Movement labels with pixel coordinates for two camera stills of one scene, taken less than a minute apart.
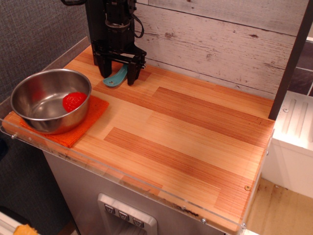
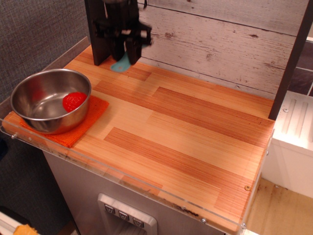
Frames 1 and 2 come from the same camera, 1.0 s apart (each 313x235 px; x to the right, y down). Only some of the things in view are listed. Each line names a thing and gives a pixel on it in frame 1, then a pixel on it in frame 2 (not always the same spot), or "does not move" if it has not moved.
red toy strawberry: (73, 100) does not move
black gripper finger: (133, 71) to (134, 49)
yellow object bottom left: (25, 229) does not move
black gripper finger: (104, 64) to (117, 48)
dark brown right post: (288, 75) does not move
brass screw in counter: (247, 188) does not move
